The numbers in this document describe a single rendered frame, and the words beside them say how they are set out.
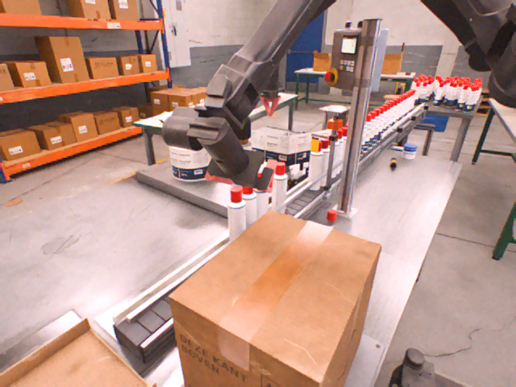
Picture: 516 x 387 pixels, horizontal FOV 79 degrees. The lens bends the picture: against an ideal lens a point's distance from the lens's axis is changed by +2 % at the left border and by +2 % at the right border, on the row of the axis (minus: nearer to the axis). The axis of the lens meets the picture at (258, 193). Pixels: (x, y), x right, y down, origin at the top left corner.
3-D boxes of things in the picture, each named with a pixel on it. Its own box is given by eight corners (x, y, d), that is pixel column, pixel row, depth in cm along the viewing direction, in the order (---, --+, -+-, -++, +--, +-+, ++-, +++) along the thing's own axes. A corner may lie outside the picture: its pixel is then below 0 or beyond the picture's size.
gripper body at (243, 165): (222, 150, 63) (206, 128, 57) (267, 157, 59) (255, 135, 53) (210, 177, 61) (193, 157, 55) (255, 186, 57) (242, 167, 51)
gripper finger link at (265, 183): (256, 172, 68) (242, 149, 60) (286, 178, 65) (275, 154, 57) (245, 199, 66) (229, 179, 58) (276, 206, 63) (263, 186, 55)
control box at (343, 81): (350, 85, 119) (357, 29, 110) (378, 92, 105) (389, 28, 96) (326, 86, 116) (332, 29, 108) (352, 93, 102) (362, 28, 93)
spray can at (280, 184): (276, 211, 114) (277, 160, 104) (288, 215, 111) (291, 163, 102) (268, 217, 110) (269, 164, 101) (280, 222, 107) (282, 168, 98)
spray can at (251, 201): (247, 232, 102) (246, 176, 92) (260, 238, 99) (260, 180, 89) (237, 239, 98) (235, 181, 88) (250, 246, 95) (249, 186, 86)
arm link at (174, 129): (230, 73, 48) (251, 101, 56) (173, 70, 53) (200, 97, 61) (206, 143, 47) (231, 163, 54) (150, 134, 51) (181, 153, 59)
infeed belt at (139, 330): (364, 147, 189) (366, 142, 187) (379, 151, 184) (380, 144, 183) (118, 338, 71) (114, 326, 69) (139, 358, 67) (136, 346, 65)
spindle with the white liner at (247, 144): (241, 177, 141) (239, 111, 127) (256, 182, 136) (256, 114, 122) (228, 184, 134) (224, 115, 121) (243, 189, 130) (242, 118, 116)
